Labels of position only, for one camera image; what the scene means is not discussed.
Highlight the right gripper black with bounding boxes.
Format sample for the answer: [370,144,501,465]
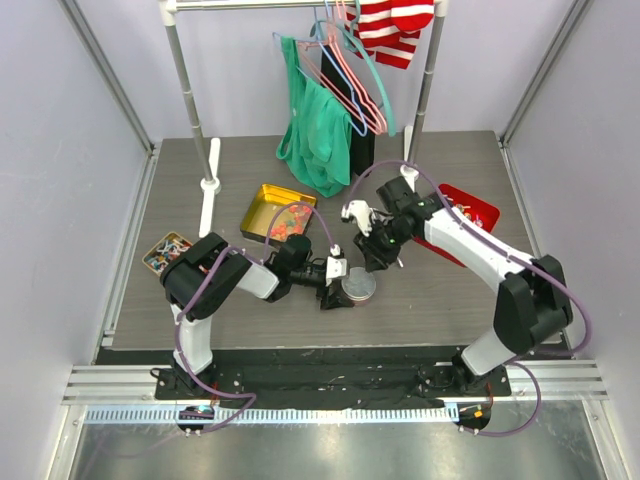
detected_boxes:
[354,218,414,274]

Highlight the white jar lid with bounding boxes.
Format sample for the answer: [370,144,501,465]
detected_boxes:
[341,267,377,297]

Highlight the gold tin star candies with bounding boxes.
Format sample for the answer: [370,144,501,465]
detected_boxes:
[240,184,317,246]

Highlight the clear plastic jar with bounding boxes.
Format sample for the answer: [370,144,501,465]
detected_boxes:
[347,296,373,307]

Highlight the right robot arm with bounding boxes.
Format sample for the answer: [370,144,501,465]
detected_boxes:
[341,176,573,395]

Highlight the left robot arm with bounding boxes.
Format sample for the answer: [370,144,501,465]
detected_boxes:
[157,233,355,399]

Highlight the white rack foot right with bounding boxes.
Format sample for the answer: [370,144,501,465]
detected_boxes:
[399,125,419,190]

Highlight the white rack foot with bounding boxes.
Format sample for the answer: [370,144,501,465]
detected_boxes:
[399,125,419,190]
[199,138,221,238]

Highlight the red box swirl lollipops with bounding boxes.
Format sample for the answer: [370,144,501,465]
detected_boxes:
[414,183,501,268]

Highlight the green t-shirt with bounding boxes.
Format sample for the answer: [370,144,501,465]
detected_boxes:
[276,37,352,198]

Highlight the white rack foot left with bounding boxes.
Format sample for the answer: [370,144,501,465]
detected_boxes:
[199,138,221,238]

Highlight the gold tin lollipops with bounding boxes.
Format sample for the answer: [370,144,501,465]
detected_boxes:
[142,232,193,276]

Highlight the black hanging garment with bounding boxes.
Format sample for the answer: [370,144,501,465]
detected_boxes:
[321,53,376,176]

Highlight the pink clothes hanger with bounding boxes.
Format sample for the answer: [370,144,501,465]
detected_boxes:
[297,0,389,135]

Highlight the blue clothes hanger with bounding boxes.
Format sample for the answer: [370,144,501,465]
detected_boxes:
[290,1,377,137]

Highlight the teal clothes hanger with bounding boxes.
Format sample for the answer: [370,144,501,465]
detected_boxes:
[309,0,398,138]

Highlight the red white striped shirt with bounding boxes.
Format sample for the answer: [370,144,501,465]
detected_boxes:
[345,0,435,70]

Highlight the silver rack pole right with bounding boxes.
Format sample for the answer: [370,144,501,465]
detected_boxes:
[409,0,449,169]

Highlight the silver rack pole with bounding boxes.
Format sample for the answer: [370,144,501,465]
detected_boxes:
[158,1,213,182]
[409,0,449,169]

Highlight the silver rack pole left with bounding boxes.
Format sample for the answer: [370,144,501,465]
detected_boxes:
[158,1,213,182]

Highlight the rack top bar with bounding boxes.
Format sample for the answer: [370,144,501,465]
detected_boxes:
[159,0,325,14]

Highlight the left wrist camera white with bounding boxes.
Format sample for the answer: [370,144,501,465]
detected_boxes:
[325,244,348,286]

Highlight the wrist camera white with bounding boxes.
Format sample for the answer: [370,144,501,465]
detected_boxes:
[341,200,373,237]
[325,244,348,286]

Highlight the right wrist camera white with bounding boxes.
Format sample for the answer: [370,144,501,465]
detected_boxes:
[341,200,373,237]

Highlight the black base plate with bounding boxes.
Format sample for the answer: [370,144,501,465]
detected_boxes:
[151,346,512,409]

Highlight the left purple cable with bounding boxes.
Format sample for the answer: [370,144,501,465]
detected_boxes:
[172,202,341,435]

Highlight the purple cable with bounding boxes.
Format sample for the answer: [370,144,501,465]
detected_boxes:
[344,159,595,436]
[172,202,341,435]

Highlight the white slotted cable duct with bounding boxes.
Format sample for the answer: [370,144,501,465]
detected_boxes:
[85,403,459,425]

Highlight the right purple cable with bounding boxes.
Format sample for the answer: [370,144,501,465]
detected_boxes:
[344,159,595,436]

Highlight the aluminium frame post right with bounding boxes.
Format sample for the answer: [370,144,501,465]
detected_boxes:
[499,0,593,149]

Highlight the aluminium frame post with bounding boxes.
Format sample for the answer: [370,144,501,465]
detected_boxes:
[58,0,154,155]
[499,0,593,149]

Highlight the aluminium frame post left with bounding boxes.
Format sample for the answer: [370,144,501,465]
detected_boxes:
[58,0,154,155]

